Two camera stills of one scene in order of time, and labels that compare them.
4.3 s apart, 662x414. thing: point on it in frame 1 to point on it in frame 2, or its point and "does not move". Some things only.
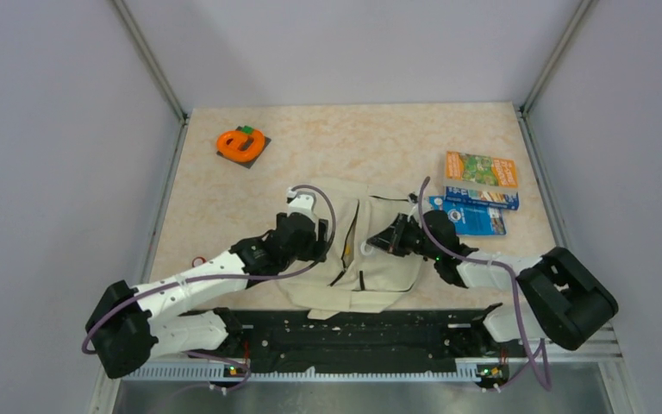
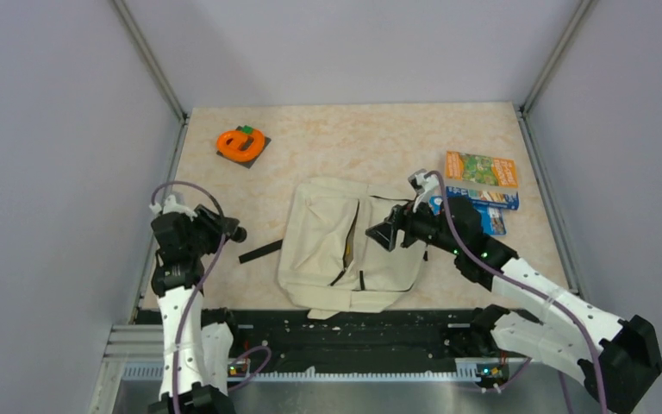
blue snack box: [477, 211] does not move
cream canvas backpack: [355, 276] does not move
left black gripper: [315, 250] to [210, 220]
